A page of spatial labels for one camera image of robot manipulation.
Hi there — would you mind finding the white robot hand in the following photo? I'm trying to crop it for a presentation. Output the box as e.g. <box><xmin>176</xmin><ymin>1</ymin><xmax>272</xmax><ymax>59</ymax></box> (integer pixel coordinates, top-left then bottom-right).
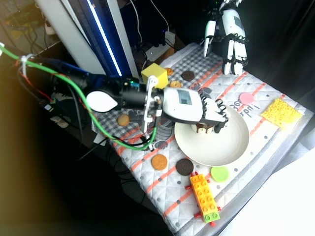
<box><xmin>203</xmin><ymin>8</ymin><xmax>249</xmax><ymax>76</ymax></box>
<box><xmin>161</xmin><ymin>87</ymin><xmax>230</xmax><ymax>135</ymax></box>

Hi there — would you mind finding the brown frosted cupcake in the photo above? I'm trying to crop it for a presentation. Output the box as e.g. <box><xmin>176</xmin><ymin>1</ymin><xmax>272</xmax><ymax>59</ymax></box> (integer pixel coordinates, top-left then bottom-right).
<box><xmin>191</xmin><ymin>121</ymin><xmax>215</xmax><ymax>135</ymax></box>

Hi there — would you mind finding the white round plate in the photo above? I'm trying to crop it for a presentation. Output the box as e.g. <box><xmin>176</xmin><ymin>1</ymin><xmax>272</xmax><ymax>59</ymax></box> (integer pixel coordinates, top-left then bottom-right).
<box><xmin>174</xmin><ymin>105</ymin><xmax>250</xmax><ymax>167</ymax></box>

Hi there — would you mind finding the dark chocolate sandwich cookie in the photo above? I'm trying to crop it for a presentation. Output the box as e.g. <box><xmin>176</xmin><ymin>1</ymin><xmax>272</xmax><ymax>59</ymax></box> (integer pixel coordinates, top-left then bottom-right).
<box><xmin>181</xmin><ymin>70</ymin><xmax>196</xmax><ymax>82</ymax></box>
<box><xmin>175</xmin><ymin>158</ymin><xmax>195</xmax><ymax>177</ymax></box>

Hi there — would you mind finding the yellow block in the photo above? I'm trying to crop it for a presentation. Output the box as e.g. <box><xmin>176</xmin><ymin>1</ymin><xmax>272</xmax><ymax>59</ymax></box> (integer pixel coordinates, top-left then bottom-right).
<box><xmin>140</xmin><ymin>62</ymin><xmax>169</xmax><ymax>90</ymax></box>

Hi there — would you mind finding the white power strip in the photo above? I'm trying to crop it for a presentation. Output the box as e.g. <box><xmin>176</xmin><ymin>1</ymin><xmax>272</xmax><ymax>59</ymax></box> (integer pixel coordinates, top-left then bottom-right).
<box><xmin>144</xmin><ymin>45</ymin><xmax>173</xmax><ymax>62</ymax></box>

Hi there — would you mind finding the pale round biscuit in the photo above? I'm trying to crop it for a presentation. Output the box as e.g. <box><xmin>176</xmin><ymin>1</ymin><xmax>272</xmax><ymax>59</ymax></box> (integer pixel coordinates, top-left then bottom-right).
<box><xmin>117</xmin><ymin>113</ymin><xmax>131</xmax><ymax>127</ymax></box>

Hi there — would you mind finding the brown round biscuit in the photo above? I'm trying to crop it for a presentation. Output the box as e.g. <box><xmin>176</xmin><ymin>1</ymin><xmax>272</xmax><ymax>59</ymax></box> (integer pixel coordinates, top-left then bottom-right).
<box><xmin>151</xmin><ymin>154</ymin><xmax>168</xmax><ymax>171</ymax></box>

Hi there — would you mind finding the pink round disc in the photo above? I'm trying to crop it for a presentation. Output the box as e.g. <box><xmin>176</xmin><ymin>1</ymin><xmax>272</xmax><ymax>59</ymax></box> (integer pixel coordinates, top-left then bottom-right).
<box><xmin>239</xmin><ymin>92</ymin><xmax>255</xmax><ymax>105</ymax></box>

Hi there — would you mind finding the white plug adapter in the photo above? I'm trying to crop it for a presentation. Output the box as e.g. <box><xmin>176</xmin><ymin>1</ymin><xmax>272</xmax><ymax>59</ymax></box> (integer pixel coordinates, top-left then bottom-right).
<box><xmin>164</xmin><ymin>30</ymin><xmax>176</xmax><ymax>46</ymax></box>

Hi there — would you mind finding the green round disc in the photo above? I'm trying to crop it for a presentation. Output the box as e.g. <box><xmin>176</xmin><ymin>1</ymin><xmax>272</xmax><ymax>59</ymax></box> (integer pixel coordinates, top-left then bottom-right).
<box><xmin>210</xmin><ymin>165</ymin><xmax>230</xmax><ymax>183</ymax></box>

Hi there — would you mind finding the grey quilt with bear print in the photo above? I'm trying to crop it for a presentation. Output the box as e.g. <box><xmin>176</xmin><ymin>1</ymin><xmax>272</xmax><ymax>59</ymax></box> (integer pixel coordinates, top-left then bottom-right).
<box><xmin>92</xmin><ymin>42</ymin><xmax>309</xmax><ymax>234</ymax></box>

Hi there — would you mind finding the orange green toy brick stack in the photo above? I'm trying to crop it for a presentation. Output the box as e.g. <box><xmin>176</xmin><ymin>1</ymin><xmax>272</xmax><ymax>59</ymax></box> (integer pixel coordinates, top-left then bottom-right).
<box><xmin>185</xmin><ymin>173</ymin><xmax>221</xmax><ymax>227</ymax></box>

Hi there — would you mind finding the clear bag of yellow corn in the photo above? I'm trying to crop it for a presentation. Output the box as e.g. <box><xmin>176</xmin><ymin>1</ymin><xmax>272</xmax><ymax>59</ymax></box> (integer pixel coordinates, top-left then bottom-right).
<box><xmin>260</xmin><ymin>98</ymin><xmax>304</xmax><ymax>130</ymax></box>

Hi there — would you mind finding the white column with blue light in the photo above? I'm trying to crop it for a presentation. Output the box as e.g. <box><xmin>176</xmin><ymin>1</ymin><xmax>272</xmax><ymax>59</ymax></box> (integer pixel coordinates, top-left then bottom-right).
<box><xmin>36</xmin><ymin>0</ymin><xmax>140</xmax><ymax>79</ymax></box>

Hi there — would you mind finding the white cable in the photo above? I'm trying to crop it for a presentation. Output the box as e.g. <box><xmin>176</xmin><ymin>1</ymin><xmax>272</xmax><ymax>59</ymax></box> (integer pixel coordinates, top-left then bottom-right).
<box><xmin>129</xmin><ymin>0</ymin><xmax>171</xmax><ymax>33</ymax></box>

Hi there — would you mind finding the green cable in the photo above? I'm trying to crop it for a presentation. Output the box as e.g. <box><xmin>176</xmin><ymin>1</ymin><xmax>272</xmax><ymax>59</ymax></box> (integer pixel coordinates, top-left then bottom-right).
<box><xmin>0</xmin><ymin>45</ymin><xmax>158</xmax><ymax>151</ymax></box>

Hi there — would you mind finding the white cable tie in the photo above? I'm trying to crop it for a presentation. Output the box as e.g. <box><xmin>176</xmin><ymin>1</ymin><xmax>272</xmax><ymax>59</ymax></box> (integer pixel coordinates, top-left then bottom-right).
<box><xmin>20</xmin><ymin>53</ymin><xmax>34</xmax><ymax>77</ymax></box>

